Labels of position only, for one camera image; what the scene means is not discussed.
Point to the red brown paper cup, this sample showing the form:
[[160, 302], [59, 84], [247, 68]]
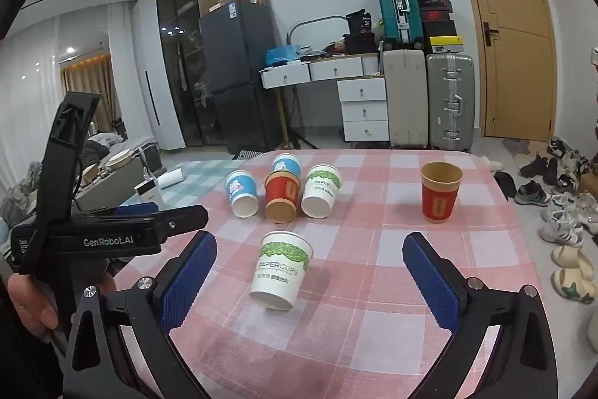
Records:
[[282, 193], [439, 198]]

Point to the white desk with drawers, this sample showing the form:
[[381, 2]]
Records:
[[362, 109]]

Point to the stack of black boxes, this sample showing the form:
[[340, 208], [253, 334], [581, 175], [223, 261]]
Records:
[[435, 18]]

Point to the wooden door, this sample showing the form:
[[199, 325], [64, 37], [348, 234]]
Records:
[[509, 29]]

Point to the white wardrobe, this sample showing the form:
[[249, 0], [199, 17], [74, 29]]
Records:
[[159, 100]]

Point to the beige suitcase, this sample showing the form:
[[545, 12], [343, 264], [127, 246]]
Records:
[[405, 100]]

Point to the teal suitcase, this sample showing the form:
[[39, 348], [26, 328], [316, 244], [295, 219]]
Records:
[[397, 6]]

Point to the yellow black box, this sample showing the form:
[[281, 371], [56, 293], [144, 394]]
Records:
[[446, 43]]

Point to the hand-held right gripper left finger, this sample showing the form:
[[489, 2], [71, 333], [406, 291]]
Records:
[[187, 282]]

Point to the blue white paper cup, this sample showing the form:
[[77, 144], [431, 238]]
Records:
[[286, 165], [240, 191]]

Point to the grey sofa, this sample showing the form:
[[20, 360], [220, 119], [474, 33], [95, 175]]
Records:
[[117, 184]]

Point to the green checkered cloth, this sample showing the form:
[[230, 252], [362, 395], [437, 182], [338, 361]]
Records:
[[205, 177]]

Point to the dark glass cabinet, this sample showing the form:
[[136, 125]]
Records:
[[187, 53]]

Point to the dark grey refrigerator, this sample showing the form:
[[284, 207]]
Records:
[[238, 67]]

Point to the white power station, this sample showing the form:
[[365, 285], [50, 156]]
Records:
[[148, 193]]

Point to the blue plastic bag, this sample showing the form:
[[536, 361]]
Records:
[[280, 55]]

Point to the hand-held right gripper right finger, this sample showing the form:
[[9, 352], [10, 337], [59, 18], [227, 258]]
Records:
[[432, 282]]

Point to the black slipper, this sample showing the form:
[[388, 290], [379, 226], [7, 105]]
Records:
[[505, 185]]

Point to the white paper roll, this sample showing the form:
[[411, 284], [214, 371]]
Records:
[[172, 179]]

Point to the grey arched desk lamp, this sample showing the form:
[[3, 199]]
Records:
[[308, 22]]

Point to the black bag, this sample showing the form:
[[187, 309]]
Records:
[[360, 22]]

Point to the silver suitcase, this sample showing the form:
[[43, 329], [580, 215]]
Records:
[[451, 100]]

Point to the pink checkered tablecloth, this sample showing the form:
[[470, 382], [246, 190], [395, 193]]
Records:
[[373, 268]]

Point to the row of shoes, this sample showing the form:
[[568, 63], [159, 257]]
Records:
[[560, 188]]

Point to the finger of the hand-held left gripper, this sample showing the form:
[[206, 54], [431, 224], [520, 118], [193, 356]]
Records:
[[184, 219], [60, 174]]

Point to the white green paper cup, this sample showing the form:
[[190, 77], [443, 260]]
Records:
[[280, 273], [322, 191]]

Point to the brown curtain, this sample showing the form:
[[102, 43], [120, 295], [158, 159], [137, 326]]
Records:
[[91, 90]]

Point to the beige foam slipper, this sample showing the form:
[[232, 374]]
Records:
[[572, 284], [572, 256]]

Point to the white slipper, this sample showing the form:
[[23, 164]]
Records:
[[493, 164]]

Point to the person's left hand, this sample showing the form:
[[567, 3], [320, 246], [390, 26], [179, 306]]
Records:
[[30, 305]]

